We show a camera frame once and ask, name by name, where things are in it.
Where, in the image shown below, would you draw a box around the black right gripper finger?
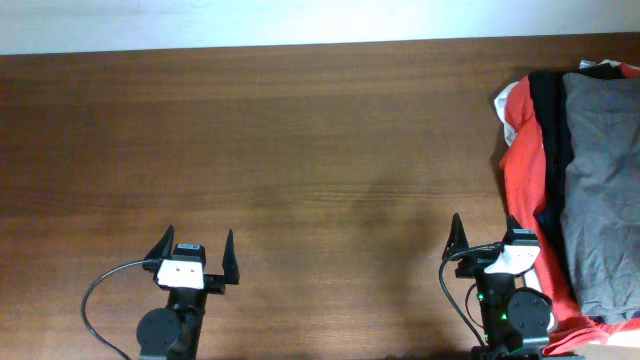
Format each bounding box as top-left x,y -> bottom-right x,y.
442,213 -> 469,259
505,215 -> 521,243

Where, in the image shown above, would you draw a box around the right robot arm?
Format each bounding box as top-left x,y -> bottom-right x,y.
438,214 -> 553,360

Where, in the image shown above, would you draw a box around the grey shorts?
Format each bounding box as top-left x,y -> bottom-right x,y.
561,73 -> 639,325

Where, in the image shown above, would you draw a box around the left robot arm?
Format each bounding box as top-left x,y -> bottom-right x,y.
136,226 -> 240,360

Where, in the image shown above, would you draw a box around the red garment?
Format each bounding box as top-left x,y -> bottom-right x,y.
494,75 -> 639,355

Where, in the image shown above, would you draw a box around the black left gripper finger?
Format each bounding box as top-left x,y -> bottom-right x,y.
144,225 -> 175,260
222,229 -> 240,285

